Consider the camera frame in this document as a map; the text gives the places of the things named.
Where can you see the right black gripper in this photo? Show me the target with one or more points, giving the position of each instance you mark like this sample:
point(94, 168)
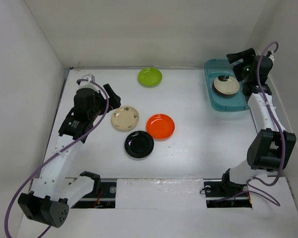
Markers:
point(233, 57)

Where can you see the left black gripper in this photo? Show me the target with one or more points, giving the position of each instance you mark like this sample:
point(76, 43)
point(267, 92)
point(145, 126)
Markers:
point(114, 99)

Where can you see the cream plate small flowers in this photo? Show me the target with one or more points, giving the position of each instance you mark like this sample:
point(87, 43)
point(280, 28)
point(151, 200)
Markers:
point(125, 118)

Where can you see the cream plate black patch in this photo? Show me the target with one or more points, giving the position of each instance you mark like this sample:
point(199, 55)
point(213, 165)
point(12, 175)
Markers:
point(226, 84)

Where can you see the orange plate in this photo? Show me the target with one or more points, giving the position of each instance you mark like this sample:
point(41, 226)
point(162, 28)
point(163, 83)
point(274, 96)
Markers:
point(160, 126)

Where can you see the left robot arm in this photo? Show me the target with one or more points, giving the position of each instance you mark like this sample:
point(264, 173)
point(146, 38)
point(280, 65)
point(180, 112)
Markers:
point(49, 201)

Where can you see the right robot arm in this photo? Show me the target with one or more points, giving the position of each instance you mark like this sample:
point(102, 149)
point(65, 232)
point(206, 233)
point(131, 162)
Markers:
point(271, 149)

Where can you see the green plate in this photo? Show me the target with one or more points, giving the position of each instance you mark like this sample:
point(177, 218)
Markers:
point(150, 77)

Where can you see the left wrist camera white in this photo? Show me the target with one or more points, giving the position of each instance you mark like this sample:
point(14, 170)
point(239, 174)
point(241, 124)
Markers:
point(87, 79)

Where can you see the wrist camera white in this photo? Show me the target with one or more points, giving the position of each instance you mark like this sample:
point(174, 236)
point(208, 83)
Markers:
point(270, 55)
point(87, 79)

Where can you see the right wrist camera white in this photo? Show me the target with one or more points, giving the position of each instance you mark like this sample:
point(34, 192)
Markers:
point(270, 55)

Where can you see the metal rail front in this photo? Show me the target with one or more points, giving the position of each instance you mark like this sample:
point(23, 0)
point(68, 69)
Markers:
point(183, 193)

